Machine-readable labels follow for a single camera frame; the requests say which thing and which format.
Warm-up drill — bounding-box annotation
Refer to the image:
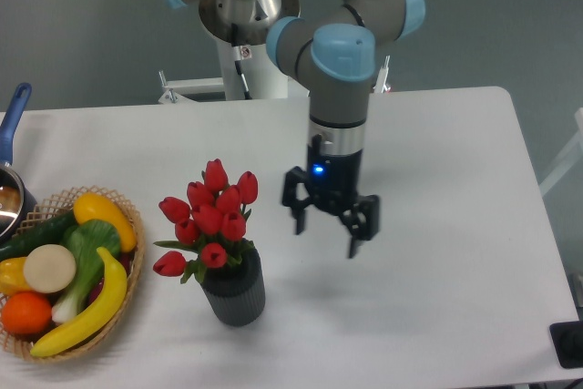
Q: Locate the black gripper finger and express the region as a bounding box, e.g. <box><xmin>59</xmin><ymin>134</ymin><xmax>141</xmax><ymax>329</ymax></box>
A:
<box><xmin>281</xmin><ymin>167</ymin><xmax>312</xmax><ymax>235</ymax></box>
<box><xmin>340</xmin><ymin>195</ymin><xmax>380</xmax><ymax>259</ymax></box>

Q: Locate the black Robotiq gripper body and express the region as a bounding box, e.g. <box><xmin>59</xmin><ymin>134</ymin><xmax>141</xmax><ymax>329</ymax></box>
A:
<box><xmin>306</xmin><ymin>149</ymin><xmax>363</xmax><ymax>216</ymax></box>

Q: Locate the red tulip bouquet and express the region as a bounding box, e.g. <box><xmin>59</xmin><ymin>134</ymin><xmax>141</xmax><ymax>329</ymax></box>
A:
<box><xmin>153</xmin><ymin>159</ymin><xmax>259</xmax><ymax>283</ymax></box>

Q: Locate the dark grey ribbed vase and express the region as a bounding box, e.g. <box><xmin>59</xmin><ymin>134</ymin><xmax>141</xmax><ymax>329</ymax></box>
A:
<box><xmin>201</xmin><ymin>249</ymin><xmax>266</xmax><ymax>327</ymax></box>

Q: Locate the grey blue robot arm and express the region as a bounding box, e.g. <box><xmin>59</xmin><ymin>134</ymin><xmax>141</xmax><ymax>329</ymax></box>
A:
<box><xmin>167</xmin><ymin>0</ymin><xmax>425</xmax><ymax>256</ymax></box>

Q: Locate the red plastic fruit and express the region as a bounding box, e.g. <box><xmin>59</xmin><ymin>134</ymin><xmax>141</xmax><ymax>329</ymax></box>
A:
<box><xmin>87</xmin><ymin>252</ymin><xmax>133</xmax><ymax>305</ymax></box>

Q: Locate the green plastic bok choy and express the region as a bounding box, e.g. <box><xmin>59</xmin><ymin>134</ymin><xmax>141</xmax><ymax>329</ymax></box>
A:
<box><xmin>52</xmin><ymin>220</ymin><xmax>120</xmax><ymax>325</ymax></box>

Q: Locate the black device at edge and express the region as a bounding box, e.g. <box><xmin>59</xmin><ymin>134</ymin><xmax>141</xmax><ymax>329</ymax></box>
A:
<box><xmin>549</xmin><ymin>321</ymin><xmax>582</xmax><ymax>369</ymax></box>

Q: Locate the green plastic cucumber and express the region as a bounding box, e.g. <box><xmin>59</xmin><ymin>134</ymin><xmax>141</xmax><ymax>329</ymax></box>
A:
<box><xmin>1</xmin><ymin>210</ymin><xmax>77</xmax><ymax>261</ymax></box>

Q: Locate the yellow plastic banana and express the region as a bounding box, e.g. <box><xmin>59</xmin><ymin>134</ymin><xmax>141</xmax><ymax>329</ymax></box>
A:
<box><xmin>30</xmin><ymin>247</ymin><xmax>128</xmax><ymax>358</ymax></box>

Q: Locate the beige round disc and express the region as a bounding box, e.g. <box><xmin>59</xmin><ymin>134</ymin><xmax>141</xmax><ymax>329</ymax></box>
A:
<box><xmin>23</xmin><ymin>244</ymin><xmax>77</xmax><ymax>293</ymax></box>

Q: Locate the yellow plastic bell pepper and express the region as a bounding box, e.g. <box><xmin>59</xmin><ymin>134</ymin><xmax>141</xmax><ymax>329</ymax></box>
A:
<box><xmin>0</xmin><ymin>257</ymin><xmax>32</xmax><ymax>296</ymax></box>

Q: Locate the orange plastic orange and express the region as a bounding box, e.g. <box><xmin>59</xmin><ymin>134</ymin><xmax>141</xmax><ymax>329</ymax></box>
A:
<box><xmin>1</xmin><ymin>292</ymin><xmax>52</xmax><ymax>335</ymax></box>

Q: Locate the woven wicker basket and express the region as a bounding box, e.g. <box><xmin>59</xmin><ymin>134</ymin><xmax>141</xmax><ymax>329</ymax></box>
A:
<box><xmin>1</xmin><ymin>186</ymin><xmax>146</xmax><ymax>363</ymax></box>

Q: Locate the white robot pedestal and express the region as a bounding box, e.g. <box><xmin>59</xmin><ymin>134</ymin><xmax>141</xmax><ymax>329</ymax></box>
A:
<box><xmin>157</xmin><ymin>0</ymin><xmax>394</xmax><ymax>105</ymax></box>

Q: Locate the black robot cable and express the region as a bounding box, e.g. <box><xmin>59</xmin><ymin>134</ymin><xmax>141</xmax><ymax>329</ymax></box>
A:
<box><xmin>230</xmin><ymin>23</ymin><xmax>253</xmax><ymax>101</ymax></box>

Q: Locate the white frame at right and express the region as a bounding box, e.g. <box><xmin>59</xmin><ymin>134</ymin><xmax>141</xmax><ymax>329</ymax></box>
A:
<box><xmin>538</xmin><ymin>107</ymin><xmax>582</xmax><ymax>198</ymax></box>

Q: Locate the blue handled saucepan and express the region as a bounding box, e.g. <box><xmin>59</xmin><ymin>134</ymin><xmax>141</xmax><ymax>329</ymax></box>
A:
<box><xmin>1</xmin><ymin>83</ymin><xmax>36</xmax><ymax>244</ymax></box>

